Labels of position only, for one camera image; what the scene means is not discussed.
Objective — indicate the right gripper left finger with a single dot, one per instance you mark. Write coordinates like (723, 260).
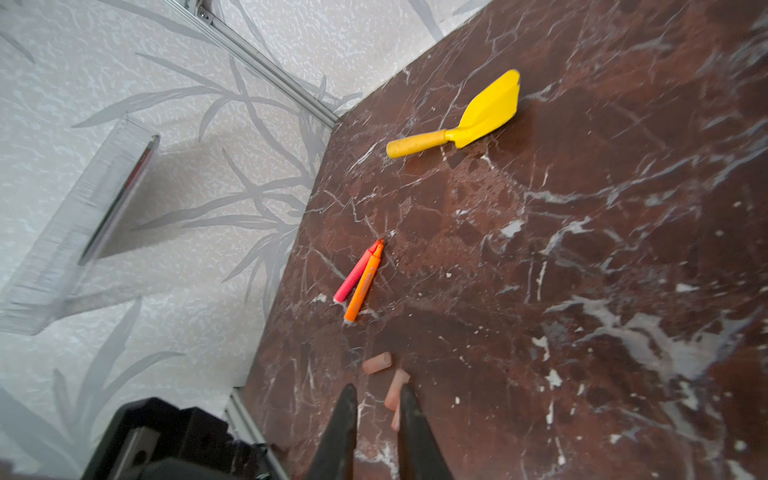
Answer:
(334, 458)

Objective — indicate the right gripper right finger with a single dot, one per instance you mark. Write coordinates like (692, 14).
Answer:
(419, 455)

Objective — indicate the translucent pen cap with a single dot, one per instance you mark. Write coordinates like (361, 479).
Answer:
(377, 363)
(396, 421)
(392, 399)

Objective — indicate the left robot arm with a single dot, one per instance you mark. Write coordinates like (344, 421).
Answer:
(152, 439)

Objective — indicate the pink highlighter pen upper group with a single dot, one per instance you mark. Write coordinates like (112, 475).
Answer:
(355, 274)

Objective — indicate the yellow toy shovel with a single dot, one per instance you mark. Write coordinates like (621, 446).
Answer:
(488, 110)

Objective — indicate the aluminium front rail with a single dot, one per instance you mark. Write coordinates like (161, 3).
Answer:
(242, 427)

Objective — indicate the clear plastic wall bin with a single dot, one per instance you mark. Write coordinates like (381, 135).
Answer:
(40, 290)

